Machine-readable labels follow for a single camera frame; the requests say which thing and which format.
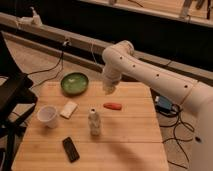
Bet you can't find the orange carrot toy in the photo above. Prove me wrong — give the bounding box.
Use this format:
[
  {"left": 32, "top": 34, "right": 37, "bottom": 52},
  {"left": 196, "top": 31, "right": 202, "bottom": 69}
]
[{"left": 103, "top": 102, "right": 122, "bottom": 110}]

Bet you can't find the white sponge block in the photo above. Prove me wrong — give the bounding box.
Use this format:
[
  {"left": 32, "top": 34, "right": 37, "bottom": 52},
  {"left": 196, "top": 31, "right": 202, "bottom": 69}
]
[{"left": 60, "top": 101, "right": 77, "bottom": 119}]

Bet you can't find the black phone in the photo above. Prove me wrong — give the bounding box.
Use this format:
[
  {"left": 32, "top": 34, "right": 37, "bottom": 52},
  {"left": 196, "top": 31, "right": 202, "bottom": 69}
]
[{"left": 62, "top": 137, "right": 80, "bottom": 162}]

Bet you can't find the white object on ledge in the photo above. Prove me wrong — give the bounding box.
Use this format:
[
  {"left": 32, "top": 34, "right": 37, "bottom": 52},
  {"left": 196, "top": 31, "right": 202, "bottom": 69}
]
[{"left": 17, "top": 6, "right": 43, "bottom": 27}]

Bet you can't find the green bowl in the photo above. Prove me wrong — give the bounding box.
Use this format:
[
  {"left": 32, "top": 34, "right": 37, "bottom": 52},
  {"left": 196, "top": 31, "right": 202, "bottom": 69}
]
[{"left": 60, "top": 72, "right": 89, "bottom": 96}]

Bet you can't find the blue power box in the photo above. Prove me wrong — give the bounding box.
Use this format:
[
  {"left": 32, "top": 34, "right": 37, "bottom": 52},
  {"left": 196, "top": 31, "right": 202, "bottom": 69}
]
[{"left": 155, "top": 96, "right": 172, "bottom": 113}]

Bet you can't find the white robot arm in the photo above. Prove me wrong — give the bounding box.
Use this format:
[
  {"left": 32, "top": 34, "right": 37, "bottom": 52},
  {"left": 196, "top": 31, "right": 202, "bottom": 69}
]
[{"left": 102, "top": 40, "right": 213, "bottom": 171}]

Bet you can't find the black floor cable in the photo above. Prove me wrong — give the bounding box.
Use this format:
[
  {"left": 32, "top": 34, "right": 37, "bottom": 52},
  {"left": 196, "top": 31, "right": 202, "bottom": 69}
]
[{"left": 26, "top": 39, "right": 72, "bottom": 90}]

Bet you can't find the clear plastic bottle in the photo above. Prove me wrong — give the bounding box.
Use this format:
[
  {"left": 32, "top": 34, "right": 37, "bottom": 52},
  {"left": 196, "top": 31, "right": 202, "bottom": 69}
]
[{"left": 88, "top": 108, "right": 101, "bottom": 136}]

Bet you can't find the black cable bundle right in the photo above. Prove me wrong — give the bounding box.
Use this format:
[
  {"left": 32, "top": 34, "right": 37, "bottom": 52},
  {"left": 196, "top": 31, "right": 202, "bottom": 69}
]
[{"left": 156, "top": 104, "right": 198, "bottom": 169}]

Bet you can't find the black chair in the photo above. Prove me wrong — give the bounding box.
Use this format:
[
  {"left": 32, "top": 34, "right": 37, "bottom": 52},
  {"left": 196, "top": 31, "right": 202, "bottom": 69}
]
[{"left": 0, "top": 31, "right": 37, "bottom": 171}]

